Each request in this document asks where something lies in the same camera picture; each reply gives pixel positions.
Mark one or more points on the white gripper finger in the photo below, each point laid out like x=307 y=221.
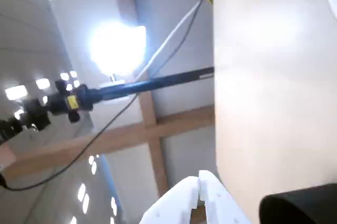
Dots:
x=221 y=205
x=173 y=203

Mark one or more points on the black pot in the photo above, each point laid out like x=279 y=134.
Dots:
x=302 y=205

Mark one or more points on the brown cardboard box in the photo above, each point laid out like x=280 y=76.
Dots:
x=6 y=156

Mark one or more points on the wooden frame partition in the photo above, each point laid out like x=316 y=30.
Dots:
x=152 y=129

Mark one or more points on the blue camera stand pole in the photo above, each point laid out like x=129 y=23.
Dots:
x=147 y=85

